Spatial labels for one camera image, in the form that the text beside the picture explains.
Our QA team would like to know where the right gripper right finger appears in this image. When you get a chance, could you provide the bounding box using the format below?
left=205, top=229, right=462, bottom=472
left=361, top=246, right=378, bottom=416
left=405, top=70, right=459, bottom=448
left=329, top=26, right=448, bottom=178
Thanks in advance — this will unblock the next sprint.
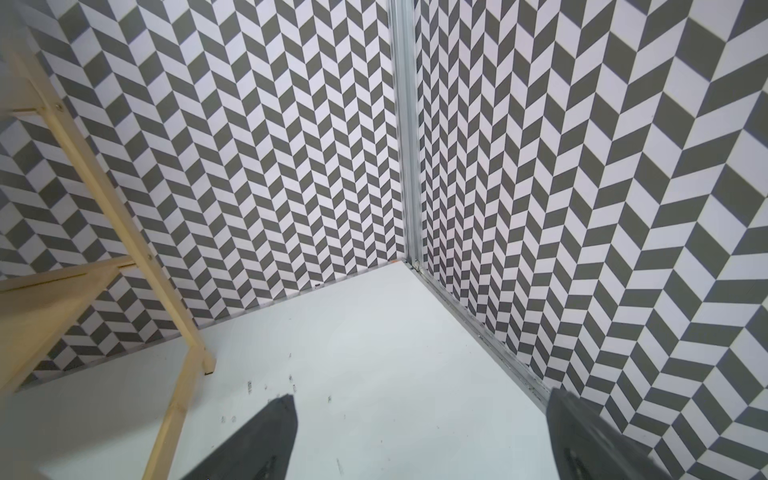
left=546, top=388, right=669, bottom=480

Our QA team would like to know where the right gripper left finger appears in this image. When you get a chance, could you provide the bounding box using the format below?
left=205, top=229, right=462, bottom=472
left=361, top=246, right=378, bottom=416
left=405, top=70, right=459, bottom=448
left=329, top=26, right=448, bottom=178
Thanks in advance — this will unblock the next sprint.
left=184, top=394, right=298, bottom=480

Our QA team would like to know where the bamboo three-tier shelf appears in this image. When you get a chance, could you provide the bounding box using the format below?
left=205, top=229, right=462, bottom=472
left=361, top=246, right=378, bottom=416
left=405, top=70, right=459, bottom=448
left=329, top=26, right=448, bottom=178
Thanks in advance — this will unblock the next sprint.
left=1, top=31, right=216, bottom=479

